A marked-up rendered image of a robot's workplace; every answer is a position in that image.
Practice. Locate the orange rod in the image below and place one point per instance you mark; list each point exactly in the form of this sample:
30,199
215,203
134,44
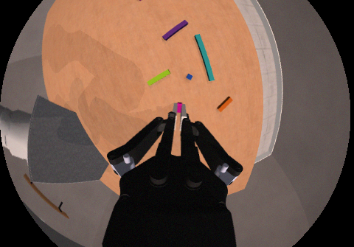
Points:
224,103

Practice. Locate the turquoise rod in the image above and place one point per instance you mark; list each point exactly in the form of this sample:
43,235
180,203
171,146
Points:
204,57

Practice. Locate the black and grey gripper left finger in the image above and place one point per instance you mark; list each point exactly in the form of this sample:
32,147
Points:
126,157

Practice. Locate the purple rod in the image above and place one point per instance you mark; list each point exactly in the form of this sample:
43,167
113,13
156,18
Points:
174,30

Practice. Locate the lime green rod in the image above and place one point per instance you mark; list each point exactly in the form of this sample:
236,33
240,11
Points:
158,77

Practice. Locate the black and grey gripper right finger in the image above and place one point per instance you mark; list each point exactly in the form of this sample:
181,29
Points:
219,162

